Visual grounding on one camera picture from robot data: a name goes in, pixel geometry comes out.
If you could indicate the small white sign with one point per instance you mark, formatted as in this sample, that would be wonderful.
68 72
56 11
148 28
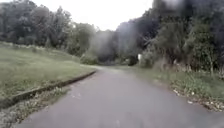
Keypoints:
139 56

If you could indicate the grey asphalt road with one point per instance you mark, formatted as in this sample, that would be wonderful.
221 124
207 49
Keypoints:
116 100

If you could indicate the dense dark wood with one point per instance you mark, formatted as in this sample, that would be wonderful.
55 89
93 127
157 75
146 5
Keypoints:
180 36

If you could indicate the concrete kerb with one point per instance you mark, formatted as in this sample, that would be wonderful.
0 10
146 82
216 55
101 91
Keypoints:
43 88

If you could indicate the mown grass slope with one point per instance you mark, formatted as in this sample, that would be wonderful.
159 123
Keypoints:
30 70

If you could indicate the grass verge with fallen leaves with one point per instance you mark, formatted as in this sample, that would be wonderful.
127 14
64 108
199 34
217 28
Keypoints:
193 83

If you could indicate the row of trees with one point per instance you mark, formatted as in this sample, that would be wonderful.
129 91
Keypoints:
33 23

